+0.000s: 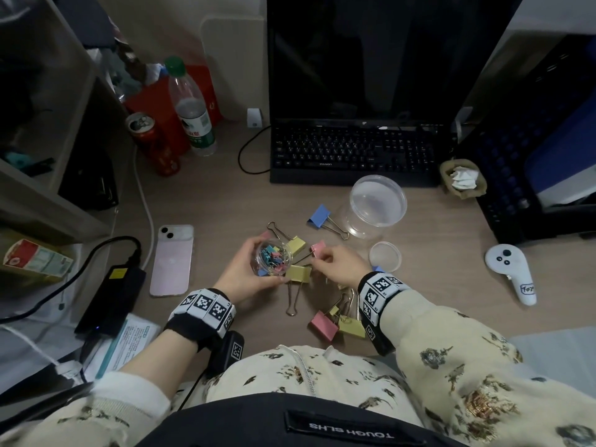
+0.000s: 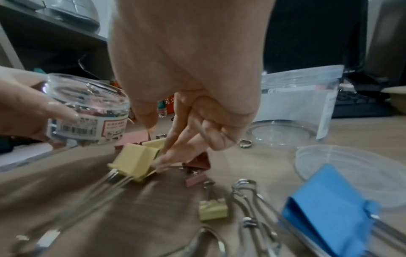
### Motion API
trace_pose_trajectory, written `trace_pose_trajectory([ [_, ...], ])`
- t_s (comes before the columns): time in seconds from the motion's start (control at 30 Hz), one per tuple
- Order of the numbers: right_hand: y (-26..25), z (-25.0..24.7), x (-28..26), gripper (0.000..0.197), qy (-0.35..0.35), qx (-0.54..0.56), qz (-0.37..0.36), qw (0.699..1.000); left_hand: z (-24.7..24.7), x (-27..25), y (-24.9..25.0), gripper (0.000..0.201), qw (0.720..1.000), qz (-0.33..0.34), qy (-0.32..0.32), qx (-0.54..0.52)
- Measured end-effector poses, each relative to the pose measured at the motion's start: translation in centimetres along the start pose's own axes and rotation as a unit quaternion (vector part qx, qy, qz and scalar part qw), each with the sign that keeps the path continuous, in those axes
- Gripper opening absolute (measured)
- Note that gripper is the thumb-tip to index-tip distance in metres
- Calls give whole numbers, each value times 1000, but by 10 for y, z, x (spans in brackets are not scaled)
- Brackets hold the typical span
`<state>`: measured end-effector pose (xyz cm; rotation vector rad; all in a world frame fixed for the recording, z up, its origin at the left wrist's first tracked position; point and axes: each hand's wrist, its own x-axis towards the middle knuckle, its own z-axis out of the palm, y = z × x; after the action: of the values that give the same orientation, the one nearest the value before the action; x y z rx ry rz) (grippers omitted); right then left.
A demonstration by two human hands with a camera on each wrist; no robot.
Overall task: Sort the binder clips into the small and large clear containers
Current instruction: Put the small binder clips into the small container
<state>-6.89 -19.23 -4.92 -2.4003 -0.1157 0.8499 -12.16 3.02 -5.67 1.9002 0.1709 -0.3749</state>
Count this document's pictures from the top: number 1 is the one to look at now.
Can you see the large clear plastic jar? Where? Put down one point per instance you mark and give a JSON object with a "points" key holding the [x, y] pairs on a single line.
{"points": [[377, 200]]}

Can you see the clear water bottle green cap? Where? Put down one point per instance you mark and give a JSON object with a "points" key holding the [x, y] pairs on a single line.
{"points": [[195, 121]]}

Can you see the small white device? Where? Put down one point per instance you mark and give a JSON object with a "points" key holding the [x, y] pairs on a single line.
{"points": [[254, 118]]}

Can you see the pile of large binder clips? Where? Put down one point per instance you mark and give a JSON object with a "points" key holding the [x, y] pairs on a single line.
{"points": [[298, 273]]}

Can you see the yellow juice bottle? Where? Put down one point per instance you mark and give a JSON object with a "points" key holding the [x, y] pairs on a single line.
{"points": [[32, 260]]}

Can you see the small clear plastic jar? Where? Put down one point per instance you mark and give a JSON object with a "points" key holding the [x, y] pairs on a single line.
{"points": [[257, 261]]}

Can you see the pink smartphone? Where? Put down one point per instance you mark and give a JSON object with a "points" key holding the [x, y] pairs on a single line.
{"points": [[172, 270]]}

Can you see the black plastic crate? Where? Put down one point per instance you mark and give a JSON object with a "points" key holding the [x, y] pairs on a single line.
{"points": [[503, 181]]}

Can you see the blue folder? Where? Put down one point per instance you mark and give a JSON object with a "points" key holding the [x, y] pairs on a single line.
{"points": [[568, 153]]}

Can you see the black power adapter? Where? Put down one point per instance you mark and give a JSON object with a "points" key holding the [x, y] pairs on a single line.
{"points": [[111, 297]]}

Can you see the person's right hand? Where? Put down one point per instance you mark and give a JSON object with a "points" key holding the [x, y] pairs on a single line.
{"points": [[344, 267]]}

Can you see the black electronic device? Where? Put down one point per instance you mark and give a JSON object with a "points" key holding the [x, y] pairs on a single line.
{"points": [[88, 181]]}

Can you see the person's floral cream jacket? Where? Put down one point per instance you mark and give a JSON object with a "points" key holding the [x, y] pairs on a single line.
{"points": [[288, 372]]}

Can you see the person's left forearm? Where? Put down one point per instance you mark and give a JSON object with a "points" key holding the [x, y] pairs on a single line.
{"points": [[158, 358]]}

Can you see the pile of small binder clips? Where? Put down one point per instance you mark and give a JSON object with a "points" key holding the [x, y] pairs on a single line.
{"points": [[272, 258]]}

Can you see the dark fabric bag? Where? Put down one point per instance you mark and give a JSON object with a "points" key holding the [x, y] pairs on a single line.
{"points": [[88, 18]]}

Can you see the red cardboard box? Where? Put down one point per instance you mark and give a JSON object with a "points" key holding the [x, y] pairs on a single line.
{"points": [[149, 102]]}

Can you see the white teal tissue pack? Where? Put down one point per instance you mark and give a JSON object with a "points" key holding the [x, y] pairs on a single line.
{"points": [[125, 344]]}

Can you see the brown paper cup with tissue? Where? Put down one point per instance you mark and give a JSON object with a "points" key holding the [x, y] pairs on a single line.
{"points": [[465, 194]]}

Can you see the black chair base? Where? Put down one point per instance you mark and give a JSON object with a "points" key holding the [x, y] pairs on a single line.
{"points": [[28, 391]]}

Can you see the crumpled white tissue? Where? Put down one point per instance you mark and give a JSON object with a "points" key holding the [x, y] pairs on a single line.
{"points": [[463, 179]]}

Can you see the person's right forearm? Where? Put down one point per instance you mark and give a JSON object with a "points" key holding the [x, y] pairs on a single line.
{"points": [[442, 349]]}

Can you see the black computer monitor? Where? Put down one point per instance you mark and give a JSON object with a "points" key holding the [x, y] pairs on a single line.
{"points": [[372, 65]]}

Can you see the crumpled clear plastic wrap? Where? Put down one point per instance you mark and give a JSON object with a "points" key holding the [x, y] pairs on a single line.
{"points": [[125, 74]]}

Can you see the person's left hand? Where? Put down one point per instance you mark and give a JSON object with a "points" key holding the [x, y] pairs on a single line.
{"points": [[242, 274]]}

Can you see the person's black garment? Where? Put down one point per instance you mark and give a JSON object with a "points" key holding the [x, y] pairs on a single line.
{"points": [[233, 423]]}

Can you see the red drink can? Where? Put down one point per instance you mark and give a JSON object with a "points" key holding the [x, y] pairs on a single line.
{"points": [[158, 155]]}

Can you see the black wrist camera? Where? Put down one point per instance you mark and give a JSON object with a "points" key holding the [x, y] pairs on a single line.
{"points": [[228, 351]]}

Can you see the teal small gadget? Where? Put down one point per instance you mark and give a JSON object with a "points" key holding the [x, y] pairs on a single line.
{"points": [[16, 158]]}

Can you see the grey shelf unit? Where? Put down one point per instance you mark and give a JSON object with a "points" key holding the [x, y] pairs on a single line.
{"points": [[46, 204]]}

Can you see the white paper sheet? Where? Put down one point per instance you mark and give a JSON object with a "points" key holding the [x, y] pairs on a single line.
{"points": [[572, 188]]}

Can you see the black keyboard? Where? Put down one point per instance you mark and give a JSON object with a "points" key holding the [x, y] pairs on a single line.
{"points": [[326, 158]]}

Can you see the white handheld controller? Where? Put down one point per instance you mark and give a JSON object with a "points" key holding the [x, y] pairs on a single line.
{"points": [[505, 260]]}

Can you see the clear plastic lid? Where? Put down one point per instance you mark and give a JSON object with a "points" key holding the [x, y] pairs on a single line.
{"points": [[385, 256]]}

